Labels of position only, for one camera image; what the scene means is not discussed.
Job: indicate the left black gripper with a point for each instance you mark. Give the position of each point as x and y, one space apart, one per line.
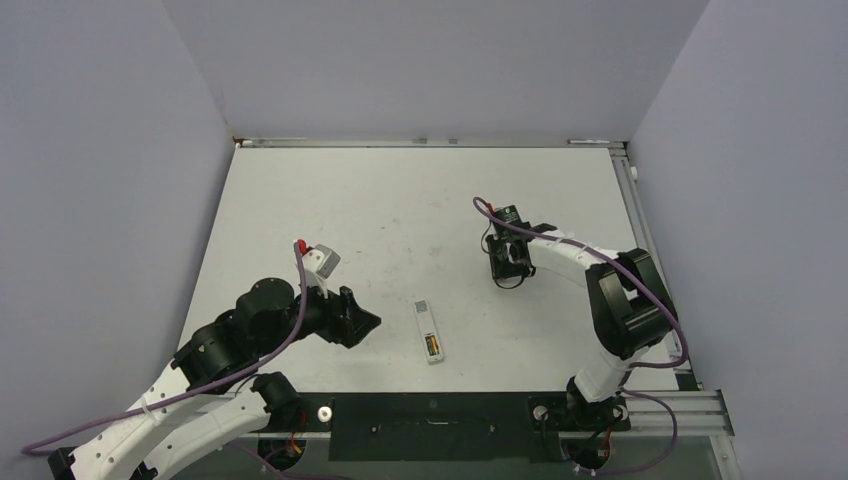
345 321

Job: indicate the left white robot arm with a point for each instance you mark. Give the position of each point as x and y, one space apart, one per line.
211 393

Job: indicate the white remote control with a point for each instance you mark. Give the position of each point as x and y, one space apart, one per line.
427 326

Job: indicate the aluminium frame rail back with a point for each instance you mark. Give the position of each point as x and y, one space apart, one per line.
424 142

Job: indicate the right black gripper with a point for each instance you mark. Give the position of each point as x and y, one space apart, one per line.
501 271

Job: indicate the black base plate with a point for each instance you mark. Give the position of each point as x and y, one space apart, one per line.
448 426

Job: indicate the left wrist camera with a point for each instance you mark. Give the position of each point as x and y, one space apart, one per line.
321 261

